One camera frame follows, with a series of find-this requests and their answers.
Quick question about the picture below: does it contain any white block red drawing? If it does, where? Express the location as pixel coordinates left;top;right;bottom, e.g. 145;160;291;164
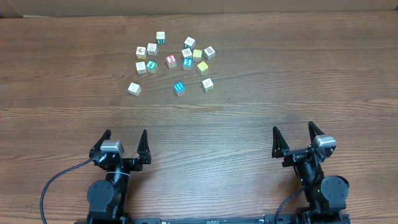
203;46;216;60

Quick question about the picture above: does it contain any white letter J block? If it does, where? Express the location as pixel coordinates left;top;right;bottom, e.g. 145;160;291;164
136;62;147;75

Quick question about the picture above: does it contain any white block green edge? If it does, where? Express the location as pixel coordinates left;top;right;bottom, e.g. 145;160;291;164
201;78;214;91

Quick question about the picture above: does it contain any blue number 5 block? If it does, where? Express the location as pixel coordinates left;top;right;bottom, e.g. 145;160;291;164
182;58;193;70

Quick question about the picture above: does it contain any yellow block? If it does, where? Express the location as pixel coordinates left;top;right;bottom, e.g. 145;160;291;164
197;61;209;76
192;49;203;62

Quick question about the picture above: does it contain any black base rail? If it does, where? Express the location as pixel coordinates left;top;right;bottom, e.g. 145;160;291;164
75;214;351;224

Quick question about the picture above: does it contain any blue symbol block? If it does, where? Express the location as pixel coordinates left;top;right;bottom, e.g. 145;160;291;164
173;82;185;96

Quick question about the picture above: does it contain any yellow block lower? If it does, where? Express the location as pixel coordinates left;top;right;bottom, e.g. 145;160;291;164
197;61;209;76

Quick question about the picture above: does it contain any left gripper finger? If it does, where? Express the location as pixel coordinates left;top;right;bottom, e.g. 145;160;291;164
137;129;152;164
91;129;111;153

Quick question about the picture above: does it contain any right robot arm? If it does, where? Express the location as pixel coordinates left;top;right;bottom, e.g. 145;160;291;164
272;121;350;223

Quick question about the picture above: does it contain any white block top right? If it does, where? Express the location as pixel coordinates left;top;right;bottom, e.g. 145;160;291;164
183;37;195;50

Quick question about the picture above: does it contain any acorn picture block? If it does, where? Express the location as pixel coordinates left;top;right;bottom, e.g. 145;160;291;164
136;46;147;59

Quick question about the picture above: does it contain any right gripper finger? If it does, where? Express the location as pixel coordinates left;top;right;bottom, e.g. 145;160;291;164
272;126;290;158
308;121;325;143

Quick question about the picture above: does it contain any white letter E block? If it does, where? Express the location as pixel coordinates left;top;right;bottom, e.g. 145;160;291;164
147;43;158;55

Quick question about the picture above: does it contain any green number 4 block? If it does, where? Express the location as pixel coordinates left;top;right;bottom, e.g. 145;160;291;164
146;60;158;74

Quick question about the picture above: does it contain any block with green R side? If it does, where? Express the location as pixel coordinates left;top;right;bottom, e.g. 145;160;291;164
156;31;165;44

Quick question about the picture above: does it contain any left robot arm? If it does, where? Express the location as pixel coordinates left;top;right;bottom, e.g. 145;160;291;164
86;129;152;223

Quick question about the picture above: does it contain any white letter L block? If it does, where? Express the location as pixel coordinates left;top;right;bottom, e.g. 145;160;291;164
127;83;141;96

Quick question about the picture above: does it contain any red number 3 block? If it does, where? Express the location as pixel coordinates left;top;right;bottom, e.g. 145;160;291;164
165;55;177;68

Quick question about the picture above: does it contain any white block brown picture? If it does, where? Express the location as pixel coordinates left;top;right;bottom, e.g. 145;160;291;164
182;48;193;58

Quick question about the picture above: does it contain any yellow top block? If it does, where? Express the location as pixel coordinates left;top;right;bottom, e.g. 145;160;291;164
192;49;203;62

